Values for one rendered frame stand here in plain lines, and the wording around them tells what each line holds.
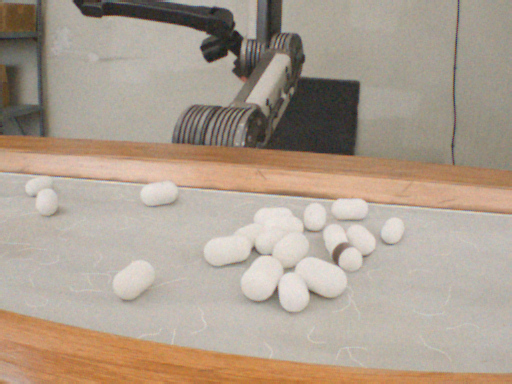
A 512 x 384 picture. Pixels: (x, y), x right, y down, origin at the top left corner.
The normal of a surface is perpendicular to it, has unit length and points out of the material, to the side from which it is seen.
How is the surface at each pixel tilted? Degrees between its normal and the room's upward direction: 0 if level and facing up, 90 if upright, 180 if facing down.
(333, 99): 86
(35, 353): 0
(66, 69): 90
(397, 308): 0
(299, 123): 86
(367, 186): 45
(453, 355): 0
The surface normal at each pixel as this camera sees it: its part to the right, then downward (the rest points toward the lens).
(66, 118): -0.21, 0.30
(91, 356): 0.04, -0.95
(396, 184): -0.10, -0.46
